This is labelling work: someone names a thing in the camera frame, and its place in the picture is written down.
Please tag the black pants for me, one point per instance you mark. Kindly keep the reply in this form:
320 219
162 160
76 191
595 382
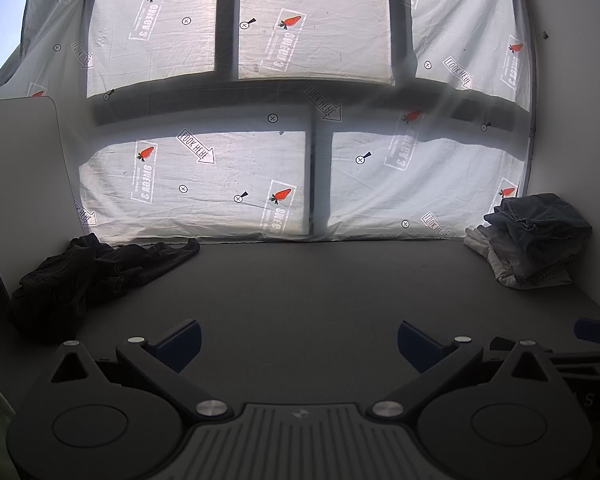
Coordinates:
95 272

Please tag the window frame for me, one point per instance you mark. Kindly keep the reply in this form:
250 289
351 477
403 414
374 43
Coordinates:
227 35

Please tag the folded blue jeans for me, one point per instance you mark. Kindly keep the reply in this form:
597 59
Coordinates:
540 232

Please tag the folded white cloth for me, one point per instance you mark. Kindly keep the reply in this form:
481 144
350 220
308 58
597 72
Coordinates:
476 242

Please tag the printed white window sheet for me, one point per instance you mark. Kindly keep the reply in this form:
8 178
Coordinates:
220 180

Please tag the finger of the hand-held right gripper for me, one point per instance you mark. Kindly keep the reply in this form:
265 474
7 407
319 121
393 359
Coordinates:
500 344
597 329

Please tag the folded grey sweatshirt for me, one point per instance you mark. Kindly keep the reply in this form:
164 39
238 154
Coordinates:
510 271

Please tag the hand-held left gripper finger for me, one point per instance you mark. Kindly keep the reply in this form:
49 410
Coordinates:
416 344

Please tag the white board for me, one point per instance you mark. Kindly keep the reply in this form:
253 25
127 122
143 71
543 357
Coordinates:
25 175

